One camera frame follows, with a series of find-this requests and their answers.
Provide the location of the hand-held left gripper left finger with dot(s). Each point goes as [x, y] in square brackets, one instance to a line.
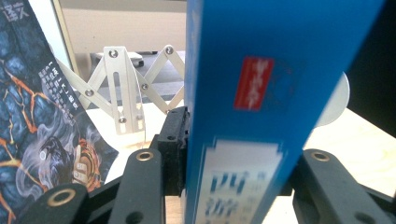
[174, 149]

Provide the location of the light wooden desk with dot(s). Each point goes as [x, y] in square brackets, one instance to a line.
[124, 28]

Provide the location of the thick blue book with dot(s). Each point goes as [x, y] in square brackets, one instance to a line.
[249, 37]

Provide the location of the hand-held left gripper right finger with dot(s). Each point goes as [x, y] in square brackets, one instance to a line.
[288, 189]

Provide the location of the white expandable book rack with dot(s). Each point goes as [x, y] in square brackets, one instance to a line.
[120, 93]

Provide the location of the dark blue fantasy magazine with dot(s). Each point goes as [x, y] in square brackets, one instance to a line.
[31, 109]

